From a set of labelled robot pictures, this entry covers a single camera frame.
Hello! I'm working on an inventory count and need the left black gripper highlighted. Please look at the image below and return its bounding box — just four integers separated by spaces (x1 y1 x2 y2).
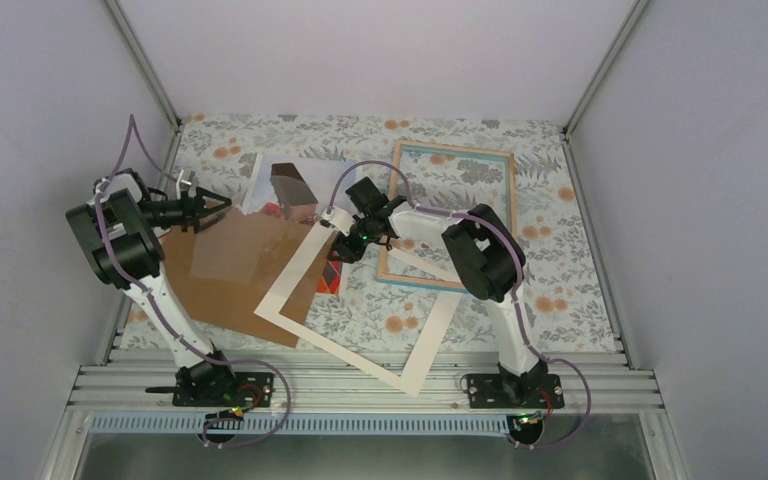
139 187 231 233

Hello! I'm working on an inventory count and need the teal wooden picture frame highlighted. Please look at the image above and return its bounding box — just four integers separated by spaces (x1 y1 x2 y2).
376 140 518 292

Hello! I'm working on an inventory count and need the brown backing board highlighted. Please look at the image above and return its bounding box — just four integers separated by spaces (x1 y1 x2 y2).
161 207 311 348

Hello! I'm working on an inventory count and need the printed photo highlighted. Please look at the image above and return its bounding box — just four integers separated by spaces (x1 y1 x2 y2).
240 155 349 291

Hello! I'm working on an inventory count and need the cream mat board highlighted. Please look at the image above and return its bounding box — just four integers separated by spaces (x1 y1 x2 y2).
254 225 461 397

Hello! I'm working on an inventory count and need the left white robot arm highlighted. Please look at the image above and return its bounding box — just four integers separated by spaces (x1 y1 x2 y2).
65 169 239 406

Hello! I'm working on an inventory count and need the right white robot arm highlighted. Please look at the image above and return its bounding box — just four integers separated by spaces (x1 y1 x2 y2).
320 177 548 407

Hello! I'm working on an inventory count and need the floral tablecloth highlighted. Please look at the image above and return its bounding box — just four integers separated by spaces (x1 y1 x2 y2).
174 114 616 353

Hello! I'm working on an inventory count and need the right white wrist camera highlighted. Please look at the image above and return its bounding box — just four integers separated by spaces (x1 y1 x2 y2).
319 206 356 236

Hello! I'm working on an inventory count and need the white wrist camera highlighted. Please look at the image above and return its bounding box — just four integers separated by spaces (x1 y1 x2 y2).
175 168 197 197
319 206 356 236

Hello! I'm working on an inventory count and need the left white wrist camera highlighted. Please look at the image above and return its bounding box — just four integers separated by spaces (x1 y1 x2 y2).
175 168 197 197

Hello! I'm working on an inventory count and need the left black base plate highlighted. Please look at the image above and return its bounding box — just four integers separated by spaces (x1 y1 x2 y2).
172 372 275 409

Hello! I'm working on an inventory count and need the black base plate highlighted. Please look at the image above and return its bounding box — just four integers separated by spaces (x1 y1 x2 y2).
172 372 275 409
459 373 566 410

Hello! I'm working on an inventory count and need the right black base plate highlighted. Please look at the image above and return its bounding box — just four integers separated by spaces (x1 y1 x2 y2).
459 373 566 410

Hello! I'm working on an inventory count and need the slotted cable duct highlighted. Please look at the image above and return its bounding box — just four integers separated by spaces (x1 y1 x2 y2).
88 412 510 437

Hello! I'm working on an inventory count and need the aluminium rail frame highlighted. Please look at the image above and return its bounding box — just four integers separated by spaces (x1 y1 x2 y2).
39 0 690 480

